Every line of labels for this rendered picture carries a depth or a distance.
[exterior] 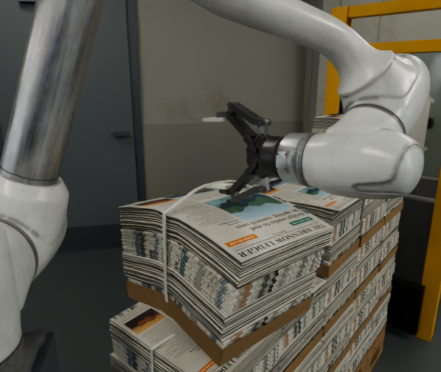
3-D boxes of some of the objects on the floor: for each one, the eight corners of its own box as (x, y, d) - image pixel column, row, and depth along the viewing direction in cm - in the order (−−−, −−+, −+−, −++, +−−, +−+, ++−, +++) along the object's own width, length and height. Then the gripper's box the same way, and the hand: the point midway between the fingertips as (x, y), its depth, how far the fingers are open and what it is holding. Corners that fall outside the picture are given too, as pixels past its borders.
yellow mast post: (412, 336, 219) (469, -10, 169) (417, 328, 226) (472, -7, 176) (429, 342, 214) (493, -13, 164) (433, 334, 221) (495, -10, 171)
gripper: (274, 84, 60) (191, 92, 76) (276, 231, 65) (198, 210, 81) (301, 85, 65) (218, 92, 81) (301, 221, 70) (223, 203, 86)
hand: (212, 151), depth 80 cm, fingers open, 14 cm apart
